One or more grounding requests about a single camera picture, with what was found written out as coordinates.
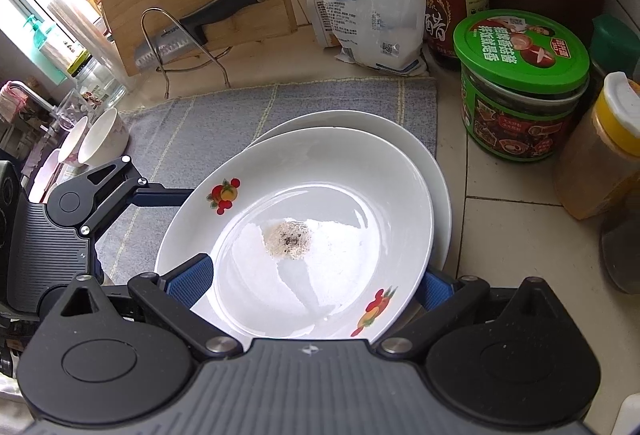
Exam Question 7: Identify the black handled kitchen knife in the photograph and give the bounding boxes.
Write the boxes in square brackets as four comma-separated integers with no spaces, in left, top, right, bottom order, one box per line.
[134,0,268,72]

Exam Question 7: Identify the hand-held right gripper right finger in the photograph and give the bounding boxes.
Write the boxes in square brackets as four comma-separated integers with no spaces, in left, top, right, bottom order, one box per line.
[375,269,572,360]

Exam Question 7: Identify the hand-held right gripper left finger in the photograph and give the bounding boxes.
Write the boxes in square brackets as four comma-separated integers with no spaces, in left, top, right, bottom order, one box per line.
[60,252,246,363]

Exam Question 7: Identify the yellow lid spice jar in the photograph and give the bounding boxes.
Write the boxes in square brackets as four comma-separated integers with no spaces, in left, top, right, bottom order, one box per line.
[552,71,640,221]

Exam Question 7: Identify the white fruit print plate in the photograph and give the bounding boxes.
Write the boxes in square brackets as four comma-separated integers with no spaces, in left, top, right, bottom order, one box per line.
[154,126,435,345]
[245,109,453,273]

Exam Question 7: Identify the green lid sauce jar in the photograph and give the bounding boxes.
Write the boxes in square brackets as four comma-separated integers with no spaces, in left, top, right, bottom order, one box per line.
[452,9,592,162]

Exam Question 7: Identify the white ceramic bowl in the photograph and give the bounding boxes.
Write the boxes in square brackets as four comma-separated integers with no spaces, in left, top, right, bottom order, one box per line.
[56,115,91,166]
[77,107,131,168]

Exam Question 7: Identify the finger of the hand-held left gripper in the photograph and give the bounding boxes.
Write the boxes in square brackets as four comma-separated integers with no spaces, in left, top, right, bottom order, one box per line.
[74,155,196,238]

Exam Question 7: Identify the metal faucet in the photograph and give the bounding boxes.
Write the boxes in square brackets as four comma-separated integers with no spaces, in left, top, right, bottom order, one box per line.
[0,81,57,116]

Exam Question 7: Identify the pink cloth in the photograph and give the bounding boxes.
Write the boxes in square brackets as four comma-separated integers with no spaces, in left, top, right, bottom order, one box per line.
[0,82,26,123]

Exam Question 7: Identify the green cap bottle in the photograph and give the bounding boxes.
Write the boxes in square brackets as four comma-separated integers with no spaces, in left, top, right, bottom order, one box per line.
[590,14,640,83]

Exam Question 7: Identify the grey checked cloth mat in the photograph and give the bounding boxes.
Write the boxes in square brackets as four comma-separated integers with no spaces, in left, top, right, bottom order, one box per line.
[95,76,440,286]

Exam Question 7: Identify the red and white food bag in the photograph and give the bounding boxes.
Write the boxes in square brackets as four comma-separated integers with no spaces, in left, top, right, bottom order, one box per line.
[306,0,346,48]

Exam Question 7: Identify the green dish soap bottle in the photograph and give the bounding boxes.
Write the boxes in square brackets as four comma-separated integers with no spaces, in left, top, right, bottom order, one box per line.
[22,14,68,83]

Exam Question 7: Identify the metal wire rack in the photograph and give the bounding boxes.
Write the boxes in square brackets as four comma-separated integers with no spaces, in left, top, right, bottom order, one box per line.
[140,7,233,98]

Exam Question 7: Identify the clear glass jar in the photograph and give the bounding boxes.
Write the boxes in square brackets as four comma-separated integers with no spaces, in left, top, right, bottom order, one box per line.
[67,55,128,110]

